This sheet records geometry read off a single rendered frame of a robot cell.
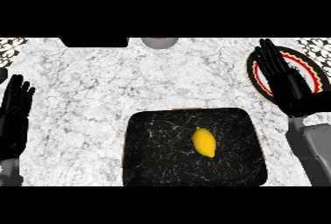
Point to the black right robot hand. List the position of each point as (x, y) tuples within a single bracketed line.
[(286, 84)]

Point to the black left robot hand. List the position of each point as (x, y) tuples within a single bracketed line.
[(11, 122)]

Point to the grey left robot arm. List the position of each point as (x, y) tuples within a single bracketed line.
[(8, 172)]

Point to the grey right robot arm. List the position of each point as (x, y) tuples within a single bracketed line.
[(311, 151)]

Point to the black red white plate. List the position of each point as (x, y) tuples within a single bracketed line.
[(310, 76)]

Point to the yellow lemon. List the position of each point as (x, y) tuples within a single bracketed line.
[(204, 142)]

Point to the black marbled square tray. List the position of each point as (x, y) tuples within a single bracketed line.
[(193, 148)]

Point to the grey round bowl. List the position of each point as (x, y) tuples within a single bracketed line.
[(158, 43)]

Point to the black flat appliance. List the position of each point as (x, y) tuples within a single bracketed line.
[(94, 42)]

